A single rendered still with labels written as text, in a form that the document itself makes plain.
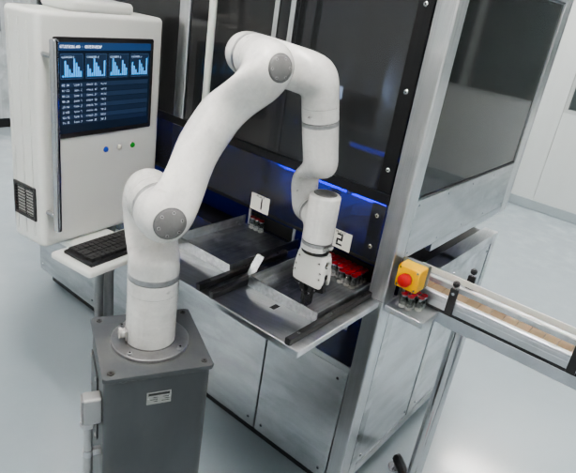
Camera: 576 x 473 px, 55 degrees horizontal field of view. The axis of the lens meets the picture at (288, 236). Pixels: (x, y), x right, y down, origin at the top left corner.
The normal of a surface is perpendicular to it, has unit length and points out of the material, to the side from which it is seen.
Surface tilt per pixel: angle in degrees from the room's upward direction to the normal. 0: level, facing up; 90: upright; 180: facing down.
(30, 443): 0
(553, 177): 90
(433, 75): 90
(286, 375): 90
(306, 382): 90
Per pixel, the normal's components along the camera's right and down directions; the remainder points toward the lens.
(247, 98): 0.00, 0.81
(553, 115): -0.63, 0.22
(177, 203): 0.63, 0.01
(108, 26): 0.82, 0.33
